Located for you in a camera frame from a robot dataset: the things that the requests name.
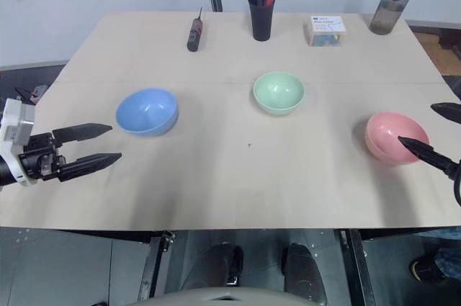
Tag black pen cup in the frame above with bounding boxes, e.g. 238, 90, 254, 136
246, 0, 277, 42

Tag black red precision screwdriver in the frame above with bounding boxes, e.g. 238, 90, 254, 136
186, 6, 206, 53

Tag blue plastic bowl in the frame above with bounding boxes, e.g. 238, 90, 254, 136
115, 87, 180, 138

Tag pink plastic bowl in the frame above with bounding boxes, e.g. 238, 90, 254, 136
364, 111, 431, 167

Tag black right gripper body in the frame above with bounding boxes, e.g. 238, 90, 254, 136
447, 158, 461, 182

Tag clear box of coloured clips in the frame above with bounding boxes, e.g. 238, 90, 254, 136
307, 14, 345, 48

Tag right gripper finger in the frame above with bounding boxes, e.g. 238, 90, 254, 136
397, 135, 456, 175
430, 102, 461, 124

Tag black metal table leg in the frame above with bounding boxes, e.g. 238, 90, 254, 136
339, 228, 376, 306
137, 229, 176, 302

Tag red black tool clutter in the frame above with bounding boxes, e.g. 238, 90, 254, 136
14, 84, 48, 107

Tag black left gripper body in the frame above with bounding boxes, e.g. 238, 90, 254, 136
17, 132, 68, 182

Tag grey water bottle black lid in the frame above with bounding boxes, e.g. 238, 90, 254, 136
369, 0, 423, 36

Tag dark rounded shape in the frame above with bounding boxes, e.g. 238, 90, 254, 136
202, 242, 245, 288
281, 242, 328, 304

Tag green plastic bowl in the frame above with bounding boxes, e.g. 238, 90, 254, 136
252, 71, 306, 117

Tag person's dark shoe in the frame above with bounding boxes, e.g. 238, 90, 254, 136
408, 255, 448, 284

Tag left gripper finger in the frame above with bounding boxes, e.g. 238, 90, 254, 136
52, 122, 114, 143
58, 153, 123, 183

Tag grey robot torso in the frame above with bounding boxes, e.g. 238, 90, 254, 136
135, 285, 327, 306

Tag person's blue jeans leg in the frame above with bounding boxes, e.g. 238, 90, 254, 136
413, 226, 461, 275

